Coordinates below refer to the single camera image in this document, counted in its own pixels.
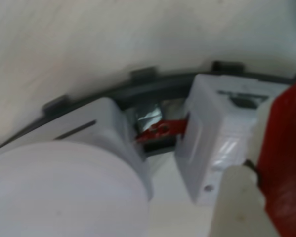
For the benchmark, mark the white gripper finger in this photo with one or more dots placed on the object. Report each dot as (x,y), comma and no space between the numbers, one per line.
(236,207)

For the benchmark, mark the red tuna sushi toy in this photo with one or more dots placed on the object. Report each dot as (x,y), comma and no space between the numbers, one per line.
(286,148)

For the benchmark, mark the white Shinkansen toy train car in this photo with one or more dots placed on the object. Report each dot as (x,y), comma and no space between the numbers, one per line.
(207,118)

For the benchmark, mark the white round plastic dish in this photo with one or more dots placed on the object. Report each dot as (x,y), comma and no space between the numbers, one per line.
(63,192)

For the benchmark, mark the red toy train coupler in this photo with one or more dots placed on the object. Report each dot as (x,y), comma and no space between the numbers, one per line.
(162,129)

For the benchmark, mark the shiny silver metal piece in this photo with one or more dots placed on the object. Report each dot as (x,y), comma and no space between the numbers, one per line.
(149,113)

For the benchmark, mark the dark gray toy rail track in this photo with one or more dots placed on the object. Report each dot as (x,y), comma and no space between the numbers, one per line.
(147,82)

